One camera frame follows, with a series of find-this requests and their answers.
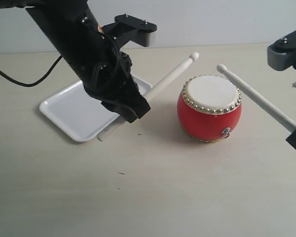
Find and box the small red drum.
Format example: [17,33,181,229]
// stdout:
[177,75,242,142]

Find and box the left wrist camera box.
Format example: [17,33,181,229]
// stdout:
[102,14,157,48]

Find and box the white rectangular plastic tray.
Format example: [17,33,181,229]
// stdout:
[39,75,152,143]

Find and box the white wooden drumstick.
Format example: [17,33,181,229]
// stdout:
[97,52,199,142]
[216,64,296,132]

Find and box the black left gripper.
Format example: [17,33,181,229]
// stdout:
[26,0,151,123]

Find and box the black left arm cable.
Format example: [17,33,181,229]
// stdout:
[0,55,64,87]

